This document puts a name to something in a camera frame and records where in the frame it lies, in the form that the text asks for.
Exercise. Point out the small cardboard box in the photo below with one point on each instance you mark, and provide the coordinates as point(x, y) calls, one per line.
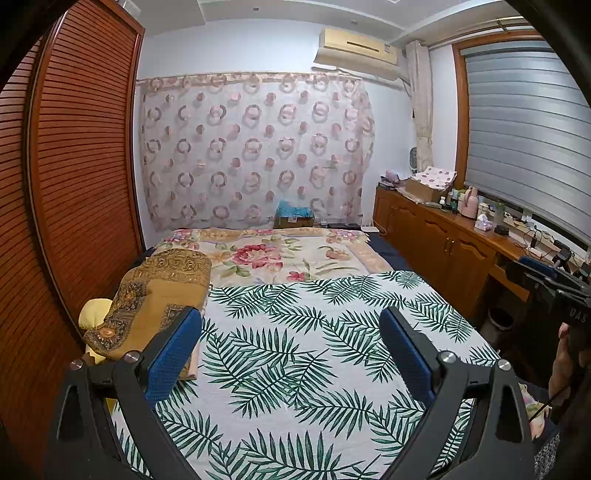
point(295, 222)

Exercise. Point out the pastel patterned cloth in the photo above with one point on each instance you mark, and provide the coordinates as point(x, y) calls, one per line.
point(533, 399)

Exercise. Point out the grey window blind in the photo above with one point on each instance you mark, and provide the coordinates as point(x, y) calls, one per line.
point(521, 129)

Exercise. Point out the pink thermos flask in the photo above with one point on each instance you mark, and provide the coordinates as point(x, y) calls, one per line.
point(469, 203)

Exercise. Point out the small desk fan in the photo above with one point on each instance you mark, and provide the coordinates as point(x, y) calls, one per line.
point(414, 161)

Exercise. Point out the open cardboard box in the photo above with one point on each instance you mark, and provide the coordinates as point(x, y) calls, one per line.
point(422, 190)

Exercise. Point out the wall air conditioner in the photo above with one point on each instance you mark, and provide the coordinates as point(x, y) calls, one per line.
point(355, 48)

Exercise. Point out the yellow plush toy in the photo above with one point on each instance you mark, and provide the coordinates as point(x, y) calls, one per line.
point(94, 314)

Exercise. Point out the circle patterned curtain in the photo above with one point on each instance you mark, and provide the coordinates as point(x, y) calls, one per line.
point(254, 152)

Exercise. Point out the white power strip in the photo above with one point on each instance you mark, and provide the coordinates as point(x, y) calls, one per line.
point(539, 253)

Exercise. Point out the person's patterned clothing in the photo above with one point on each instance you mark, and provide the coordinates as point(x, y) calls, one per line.
point(547, 454)

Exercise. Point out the brown patterned garment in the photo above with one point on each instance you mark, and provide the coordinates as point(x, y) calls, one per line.
point(161, 286)

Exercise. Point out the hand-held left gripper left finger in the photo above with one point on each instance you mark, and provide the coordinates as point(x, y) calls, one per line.
point(173, 355)

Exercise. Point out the wooden sideboard cabinet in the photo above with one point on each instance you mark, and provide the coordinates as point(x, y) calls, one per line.
point(429, 235)

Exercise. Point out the pink tissue pack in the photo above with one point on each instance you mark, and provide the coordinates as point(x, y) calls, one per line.
point(483, 223)

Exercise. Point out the green glass bottle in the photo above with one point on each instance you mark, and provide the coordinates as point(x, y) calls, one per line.
point(499, 214)

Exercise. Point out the person's right hand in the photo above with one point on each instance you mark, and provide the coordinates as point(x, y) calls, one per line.
point(565, 364)

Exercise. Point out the pink pouch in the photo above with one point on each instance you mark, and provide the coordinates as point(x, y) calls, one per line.
point(390, 177)

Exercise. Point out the wooden window frame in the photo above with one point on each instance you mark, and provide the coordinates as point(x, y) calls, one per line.
point(461, 115)

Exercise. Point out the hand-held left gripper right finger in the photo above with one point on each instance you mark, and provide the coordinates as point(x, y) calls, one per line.
point(408, 355)

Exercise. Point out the tied beige curtain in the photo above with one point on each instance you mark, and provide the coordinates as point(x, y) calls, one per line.
point(421, 106)

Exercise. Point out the spotted white cloth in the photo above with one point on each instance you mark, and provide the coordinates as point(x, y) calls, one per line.
point(434, 176)

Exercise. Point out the leaf print bed sheet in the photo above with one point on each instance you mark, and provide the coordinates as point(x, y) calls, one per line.
point(295, 346)

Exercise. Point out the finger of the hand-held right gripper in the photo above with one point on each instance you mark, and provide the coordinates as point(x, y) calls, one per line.
point(531, 272)

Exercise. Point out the brass curtain rod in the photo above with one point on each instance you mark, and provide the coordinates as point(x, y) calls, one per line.
point(516, 25)

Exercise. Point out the floral bed blanket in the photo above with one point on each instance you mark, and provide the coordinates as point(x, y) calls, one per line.
point(286, 256)

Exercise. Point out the dark waste bin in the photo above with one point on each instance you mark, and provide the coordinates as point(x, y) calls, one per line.
point(500, 318)

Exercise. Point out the wooden louvred wardrobe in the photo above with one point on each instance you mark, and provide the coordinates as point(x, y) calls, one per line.
point(78, 161)

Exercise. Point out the small black box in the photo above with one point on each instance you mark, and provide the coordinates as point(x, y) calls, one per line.
point(501, 229)

